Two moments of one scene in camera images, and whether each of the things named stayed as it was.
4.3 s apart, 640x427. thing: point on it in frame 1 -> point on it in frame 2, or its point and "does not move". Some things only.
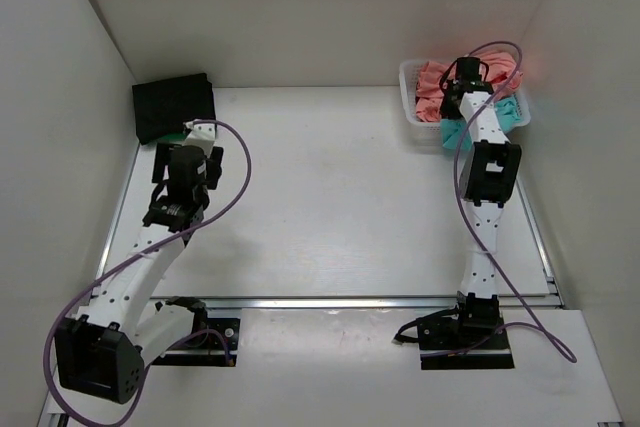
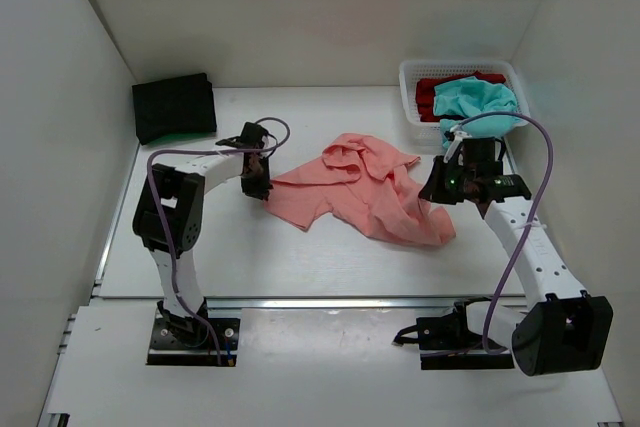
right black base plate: x=446 y=343 does not move
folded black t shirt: x=163 y=106 does not move
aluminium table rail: x=366 y=303 does not move
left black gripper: x=163 y=156 -> x=260 y=190
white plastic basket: x=432 y=131 does not move
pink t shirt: x=504 y=76 -> x=355 y=185
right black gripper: x=445 y=111 -> x=433 y=191
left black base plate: x=216 y=345 does not move
